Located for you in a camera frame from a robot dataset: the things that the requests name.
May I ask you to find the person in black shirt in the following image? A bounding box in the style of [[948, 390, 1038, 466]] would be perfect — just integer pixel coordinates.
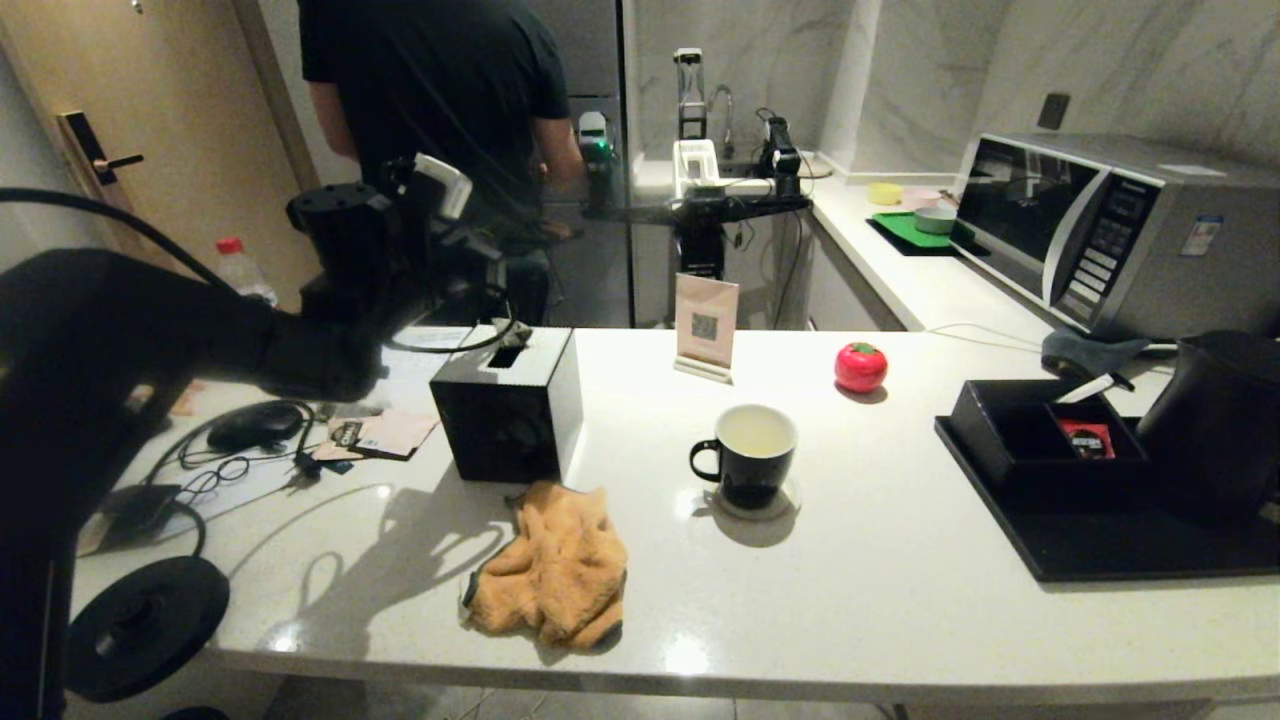
[[298, 0, 586, 326]]

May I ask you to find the black rectangular tray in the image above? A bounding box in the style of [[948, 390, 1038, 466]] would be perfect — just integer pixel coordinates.
[[935, 415, 1280, 583]]

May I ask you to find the black white tissue box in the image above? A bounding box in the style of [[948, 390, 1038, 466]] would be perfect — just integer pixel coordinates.
[[429, 325, 585, 485]]

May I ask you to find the silver microwave oven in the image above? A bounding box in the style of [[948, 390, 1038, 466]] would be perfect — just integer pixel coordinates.
[[955, 130, 1280, 343]]

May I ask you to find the black teleoperation rig stand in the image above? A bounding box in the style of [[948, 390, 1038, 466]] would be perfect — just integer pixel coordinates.
[[582, 192, 813, 283]]

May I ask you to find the black computer mouse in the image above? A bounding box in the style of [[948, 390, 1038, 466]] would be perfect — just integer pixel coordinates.
[[208, 402, 309, 453]]

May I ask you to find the clear water bottle red cap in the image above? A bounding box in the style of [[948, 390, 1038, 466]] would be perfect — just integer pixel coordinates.
[[216, 237, 281, 307]]

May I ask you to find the white stick sachet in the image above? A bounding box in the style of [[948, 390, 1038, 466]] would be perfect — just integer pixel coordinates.
[[1058, 372, 1137, 404]]

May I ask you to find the black door lock handle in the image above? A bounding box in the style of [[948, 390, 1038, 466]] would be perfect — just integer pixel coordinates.
[[58, 110, 146, 213]]

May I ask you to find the person's left forearm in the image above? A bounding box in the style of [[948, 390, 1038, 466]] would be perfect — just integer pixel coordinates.
[[305, 80, 359, 161]]

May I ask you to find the person's right forearm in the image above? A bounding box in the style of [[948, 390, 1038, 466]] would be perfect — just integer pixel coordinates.
[[540, 115, 586, 196]]

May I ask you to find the red tomato-shaped timer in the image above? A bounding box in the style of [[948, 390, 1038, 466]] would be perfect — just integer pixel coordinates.
[[835, 342, 890, 394]]

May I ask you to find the grey refrigerator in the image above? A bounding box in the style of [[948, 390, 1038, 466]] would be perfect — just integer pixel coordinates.
[[545, 0, 636, 329]]

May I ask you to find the green cutting mat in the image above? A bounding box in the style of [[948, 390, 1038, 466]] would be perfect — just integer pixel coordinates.
[[866, 210, 976, 257]]

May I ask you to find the thin black mouse cable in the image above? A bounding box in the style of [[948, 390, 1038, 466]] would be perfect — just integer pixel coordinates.
[[148, 400, 321, 501]]

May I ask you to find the chrome faucet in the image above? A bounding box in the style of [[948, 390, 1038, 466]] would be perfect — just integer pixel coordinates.
[[708, 85, 739, 161]]

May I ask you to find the orange microfibre cloth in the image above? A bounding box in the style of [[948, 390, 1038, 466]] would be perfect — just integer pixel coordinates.
[[462, 481, 629, 652]]

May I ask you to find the beige QR code sign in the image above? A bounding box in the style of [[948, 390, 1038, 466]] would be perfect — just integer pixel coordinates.
[[673, 274, 741, 386]]

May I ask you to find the black mug white inside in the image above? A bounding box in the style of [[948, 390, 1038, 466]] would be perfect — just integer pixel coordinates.
[[689, 404, 800, 511]]

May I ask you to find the black round kettle base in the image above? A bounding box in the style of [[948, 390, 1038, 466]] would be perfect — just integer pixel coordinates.
[[65, 556, 231, 703]]

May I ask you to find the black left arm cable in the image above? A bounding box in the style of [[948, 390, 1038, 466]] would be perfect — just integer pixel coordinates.
[[0, 188, 521, 355]]

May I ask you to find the black compartment organizer box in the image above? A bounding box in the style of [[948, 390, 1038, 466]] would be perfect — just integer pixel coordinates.
[[950, 378, 1153, 506]]

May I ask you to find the white plastic stand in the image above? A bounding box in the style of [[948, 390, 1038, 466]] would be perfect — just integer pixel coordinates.
[[672, 138, 723, 201]]

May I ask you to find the round white coaster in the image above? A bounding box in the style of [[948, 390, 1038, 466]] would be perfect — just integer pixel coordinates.
[[712, 480, 803, 522]]

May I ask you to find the red sachet packet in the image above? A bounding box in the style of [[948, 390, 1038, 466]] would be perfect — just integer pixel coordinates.
[[1060, 420, 1119, 461]]

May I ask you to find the black electric kettle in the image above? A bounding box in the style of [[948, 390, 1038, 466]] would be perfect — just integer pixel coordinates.
[[1135, 330, 1280, 533]]

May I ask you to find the grey device green light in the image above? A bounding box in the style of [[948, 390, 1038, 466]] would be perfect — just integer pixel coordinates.
[[578, 111, 613, 211]]

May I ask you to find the beige wooden door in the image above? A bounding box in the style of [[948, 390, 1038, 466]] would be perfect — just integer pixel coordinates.
[[0, 0, 321, 301]]

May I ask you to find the dark grey cloth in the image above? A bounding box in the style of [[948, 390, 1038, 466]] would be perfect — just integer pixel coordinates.
[[1043, 327, 1153, 381]]

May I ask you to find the beige paper card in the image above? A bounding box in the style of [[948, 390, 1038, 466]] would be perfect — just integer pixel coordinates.
[[355, 412, 441, 461]]

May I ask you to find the white power cable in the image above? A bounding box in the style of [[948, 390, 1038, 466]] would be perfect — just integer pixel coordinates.
[[925, 322, 1181, 357]]

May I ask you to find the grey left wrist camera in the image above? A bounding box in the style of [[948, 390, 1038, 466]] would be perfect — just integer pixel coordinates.
[[403, 153, 474, 229]]

